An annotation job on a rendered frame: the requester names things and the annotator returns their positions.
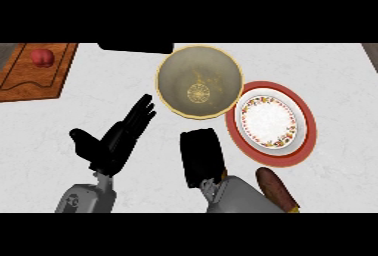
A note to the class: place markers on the brown wooden cutting board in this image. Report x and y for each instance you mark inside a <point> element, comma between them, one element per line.
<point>34,71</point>

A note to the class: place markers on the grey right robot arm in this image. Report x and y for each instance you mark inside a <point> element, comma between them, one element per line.
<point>236,196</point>

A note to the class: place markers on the olive bowl with gold rim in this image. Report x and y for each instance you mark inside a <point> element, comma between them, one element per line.
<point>199,81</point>

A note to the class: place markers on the red bell pepper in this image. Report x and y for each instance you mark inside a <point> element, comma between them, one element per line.
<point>41,57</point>

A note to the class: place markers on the red rimmed floral plate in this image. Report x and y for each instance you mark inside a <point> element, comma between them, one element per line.
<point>270,123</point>

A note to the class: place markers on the black appliance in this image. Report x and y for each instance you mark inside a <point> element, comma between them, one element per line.
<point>134,47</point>

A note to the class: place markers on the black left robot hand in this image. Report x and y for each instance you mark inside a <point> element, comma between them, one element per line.
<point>114,143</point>

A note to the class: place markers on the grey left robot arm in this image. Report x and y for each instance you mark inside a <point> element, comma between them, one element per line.
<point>89,196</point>

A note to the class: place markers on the brown sausage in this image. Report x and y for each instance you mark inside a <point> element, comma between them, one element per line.
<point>276,190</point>

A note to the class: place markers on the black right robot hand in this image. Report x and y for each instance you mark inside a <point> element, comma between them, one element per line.
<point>201,156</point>

